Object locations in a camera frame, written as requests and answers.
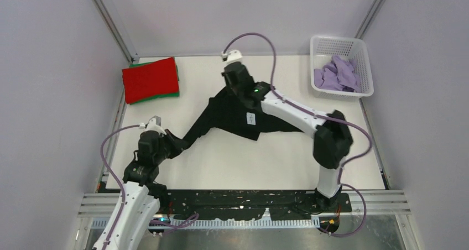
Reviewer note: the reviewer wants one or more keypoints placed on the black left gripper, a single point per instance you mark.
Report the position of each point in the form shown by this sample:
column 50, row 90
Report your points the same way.
column 178, row 145

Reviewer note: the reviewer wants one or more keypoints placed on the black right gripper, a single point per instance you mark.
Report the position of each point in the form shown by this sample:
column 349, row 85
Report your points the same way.
column 227, row 81

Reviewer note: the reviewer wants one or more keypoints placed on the black t shirt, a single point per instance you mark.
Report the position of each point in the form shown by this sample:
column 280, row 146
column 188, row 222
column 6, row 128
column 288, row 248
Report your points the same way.
column 227, row 113

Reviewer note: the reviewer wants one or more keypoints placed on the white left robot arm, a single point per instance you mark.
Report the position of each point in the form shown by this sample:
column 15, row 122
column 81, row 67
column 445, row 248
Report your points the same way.
column 140, row 196

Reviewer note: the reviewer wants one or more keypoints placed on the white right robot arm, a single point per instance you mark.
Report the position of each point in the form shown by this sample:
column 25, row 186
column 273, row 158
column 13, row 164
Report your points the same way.
column 331, row 137

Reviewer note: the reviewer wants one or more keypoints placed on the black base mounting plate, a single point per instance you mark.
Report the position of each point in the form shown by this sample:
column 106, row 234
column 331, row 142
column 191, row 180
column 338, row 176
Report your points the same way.
column 246, row 205

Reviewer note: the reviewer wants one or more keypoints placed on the red folded t shirt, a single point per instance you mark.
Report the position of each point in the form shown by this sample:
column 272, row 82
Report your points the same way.
column 150, row 80

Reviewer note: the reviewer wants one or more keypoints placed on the white plastic basket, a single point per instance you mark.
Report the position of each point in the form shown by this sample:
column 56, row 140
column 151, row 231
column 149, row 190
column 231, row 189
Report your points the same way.
column 322, row 48

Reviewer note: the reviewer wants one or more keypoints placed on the purple crumpled t shirt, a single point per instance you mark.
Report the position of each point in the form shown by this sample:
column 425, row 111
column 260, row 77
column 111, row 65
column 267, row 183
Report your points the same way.
column 338, row 75

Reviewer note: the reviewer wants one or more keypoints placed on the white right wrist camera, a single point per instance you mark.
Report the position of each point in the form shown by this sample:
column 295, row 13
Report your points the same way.
column 232, row 56

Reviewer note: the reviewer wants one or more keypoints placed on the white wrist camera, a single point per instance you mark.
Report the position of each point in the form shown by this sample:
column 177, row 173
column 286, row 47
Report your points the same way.
column 232, row 56
column 154, row 124

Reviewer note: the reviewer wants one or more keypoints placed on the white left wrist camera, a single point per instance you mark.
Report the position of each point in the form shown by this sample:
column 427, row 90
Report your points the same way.
column 154, row 124

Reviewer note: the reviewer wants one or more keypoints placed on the white slotted cable duct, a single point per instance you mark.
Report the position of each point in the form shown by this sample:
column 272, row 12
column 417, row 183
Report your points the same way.
column 217, row 224

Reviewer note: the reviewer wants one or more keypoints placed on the left aluminium corner post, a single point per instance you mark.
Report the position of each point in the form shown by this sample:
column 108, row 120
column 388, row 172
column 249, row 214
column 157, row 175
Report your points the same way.
column 109, row 13

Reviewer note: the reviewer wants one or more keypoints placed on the aluminium corner post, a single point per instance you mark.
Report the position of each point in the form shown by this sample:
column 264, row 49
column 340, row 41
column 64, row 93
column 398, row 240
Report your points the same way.
column 109, row 13
column 369, row 18

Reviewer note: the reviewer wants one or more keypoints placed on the right aluminium corner post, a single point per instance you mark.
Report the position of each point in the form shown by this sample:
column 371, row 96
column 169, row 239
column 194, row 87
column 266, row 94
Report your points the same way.
column 369, row 18

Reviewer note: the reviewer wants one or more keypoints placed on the aluminium frame rail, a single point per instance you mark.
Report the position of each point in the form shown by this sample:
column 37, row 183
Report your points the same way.
column 378, row 202

